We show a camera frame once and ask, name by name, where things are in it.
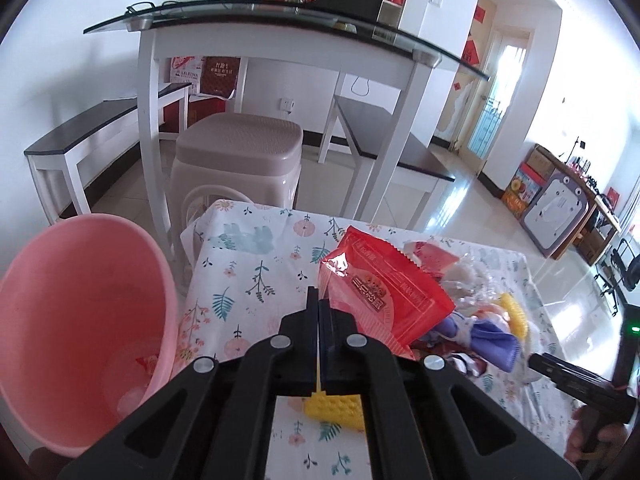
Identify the pile of wrappers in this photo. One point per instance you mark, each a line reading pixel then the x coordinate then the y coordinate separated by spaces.
pixel 142 362

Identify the purple crumpled wrapper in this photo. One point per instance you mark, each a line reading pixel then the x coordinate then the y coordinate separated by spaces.
pixel 487 345

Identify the red white wrapper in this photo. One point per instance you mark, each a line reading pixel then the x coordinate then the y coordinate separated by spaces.
pixel 432 255

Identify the red boxes under table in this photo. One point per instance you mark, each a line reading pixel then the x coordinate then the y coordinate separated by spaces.
pixel 200 112

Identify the yellow ribbed piece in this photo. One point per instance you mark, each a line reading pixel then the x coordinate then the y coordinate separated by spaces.
pixel 515 315

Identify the purple framed drawing board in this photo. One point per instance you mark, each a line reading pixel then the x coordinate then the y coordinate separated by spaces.
pixel 552 215

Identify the black eyeglasses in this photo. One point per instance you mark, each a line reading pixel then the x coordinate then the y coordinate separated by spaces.
pixel 145 7

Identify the person's right hand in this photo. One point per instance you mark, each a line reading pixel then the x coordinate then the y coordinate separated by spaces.
pixel 572 440

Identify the wall socket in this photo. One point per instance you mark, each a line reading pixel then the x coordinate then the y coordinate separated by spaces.
pixel 285 104

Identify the clear crumpled plastic wrapper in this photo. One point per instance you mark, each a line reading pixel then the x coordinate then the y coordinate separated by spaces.
pixel 470 280

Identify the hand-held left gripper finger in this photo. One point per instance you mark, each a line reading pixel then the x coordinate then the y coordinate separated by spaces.
pixel 314 325
pixel 324 330

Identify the stacked cardboard boxes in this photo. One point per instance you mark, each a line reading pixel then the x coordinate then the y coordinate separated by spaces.
pixel 522 190

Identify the yellow studded block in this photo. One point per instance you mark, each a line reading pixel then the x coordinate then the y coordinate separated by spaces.
pixel 335 407

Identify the door with window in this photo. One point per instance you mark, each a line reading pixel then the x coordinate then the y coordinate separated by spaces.
pixel 492 110

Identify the red snack packet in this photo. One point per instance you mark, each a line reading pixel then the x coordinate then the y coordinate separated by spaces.
pixel 380 290

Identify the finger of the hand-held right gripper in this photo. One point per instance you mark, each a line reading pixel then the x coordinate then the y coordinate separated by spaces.
pixel 550 369

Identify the beige plastic stool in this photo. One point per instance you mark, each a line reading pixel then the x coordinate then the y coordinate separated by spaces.
pixel 240 140

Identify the white red carton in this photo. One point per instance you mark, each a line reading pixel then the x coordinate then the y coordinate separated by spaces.
pixel 185 70

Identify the floral tablecloth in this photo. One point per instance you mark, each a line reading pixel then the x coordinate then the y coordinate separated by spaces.
pixel 250 270

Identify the pink plastic bucket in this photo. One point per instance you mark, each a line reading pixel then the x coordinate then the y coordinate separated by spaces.
pixel 75 310

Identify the wooden desk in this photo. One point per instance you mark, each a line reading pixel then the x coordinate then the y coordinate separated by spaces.
pixel 600 205

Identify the white glass-top table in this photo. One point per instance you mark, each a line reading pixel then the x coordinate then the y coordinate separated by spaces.
pixel 147 110

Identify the dark-top white bench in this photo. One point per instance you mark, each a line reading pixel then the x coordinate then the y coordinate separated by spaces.
pixel 75 130
pixel 400 150

